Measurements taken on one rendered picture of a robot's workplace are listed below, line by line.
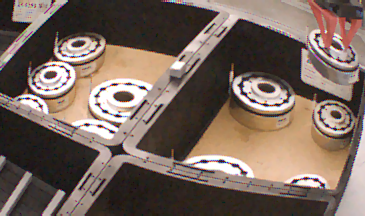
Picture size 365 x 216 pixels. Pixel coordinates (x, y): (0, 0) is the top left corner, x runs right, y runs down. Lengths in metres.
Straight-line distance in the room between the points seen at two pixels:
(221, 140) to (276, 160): 0.09
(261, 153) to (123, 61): 0.28
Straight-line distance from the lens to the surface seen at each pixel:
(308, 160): 1.22
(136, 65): 1.39
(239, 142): 1.25
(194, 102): 1.21
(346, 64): 1.06
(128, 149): 1.04
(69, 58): 1.35
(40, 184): 1.12
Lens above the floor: 1.51
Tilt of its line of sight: 32 degrees down
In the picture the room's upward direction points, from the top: 5 degrees clockwise
